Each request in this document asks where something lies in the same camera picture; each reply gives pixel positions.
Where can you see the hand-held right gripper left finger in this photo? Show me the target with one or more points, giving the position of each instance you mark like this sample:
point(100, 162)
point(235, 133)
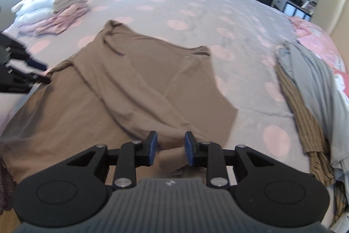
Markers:
point(153, 147)

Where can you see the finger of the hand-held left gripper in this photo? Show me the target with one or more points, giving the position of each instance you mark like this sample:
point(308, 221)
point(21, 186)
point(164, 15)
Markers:
point(38, 78)
point(36, 64)

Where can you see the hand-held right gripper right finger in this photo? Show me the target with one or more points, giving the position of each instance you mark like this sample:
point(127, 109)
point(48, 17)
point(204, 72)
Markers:
point(188, 149)

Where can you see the taupe long-sleeved garment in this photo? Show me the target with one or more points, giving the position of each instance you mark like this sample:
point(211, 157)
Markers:
point(136, 80)

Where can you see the stack of folded clothes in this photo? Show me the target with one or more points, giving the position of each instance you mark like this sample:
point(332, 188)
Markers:
point(54, 12)

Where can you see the person's purple fleece clothing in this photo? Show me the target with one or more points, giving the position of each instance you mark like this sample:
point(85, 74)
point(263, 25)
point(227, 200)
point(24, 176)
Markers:
point(4, 186)

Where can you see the brown striped garment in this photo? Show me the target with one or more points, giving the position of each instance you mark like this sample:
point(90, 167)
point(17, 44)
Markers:
point(300, 118)

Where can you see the grey garment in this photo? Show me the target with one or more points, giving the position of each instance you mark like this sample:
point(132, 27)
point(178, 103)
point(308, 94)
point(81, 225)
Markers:
point(313, 77)

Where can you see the grey duvet with pink dots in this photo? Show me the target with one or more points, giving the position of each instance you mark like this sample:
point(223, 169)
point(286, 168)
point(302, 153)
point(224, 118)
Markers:
point(190, 3)

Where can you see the pink crumpled cloth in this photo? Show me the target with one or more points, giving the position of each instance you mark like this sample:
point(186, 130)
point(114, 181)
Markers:
point(302, 28)

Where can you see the light pink pillow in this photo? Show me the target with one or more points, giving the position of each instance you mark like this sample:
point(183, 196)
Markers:
point(330, 50)

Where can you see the white shelf unit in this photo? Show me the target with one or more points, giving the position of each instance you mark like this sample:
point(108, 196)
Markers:
point(289, 7)

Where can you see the photo frame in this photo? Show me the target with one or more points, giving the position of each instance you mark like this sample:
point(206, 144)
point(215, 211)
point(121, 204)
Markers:
point(309, 3)

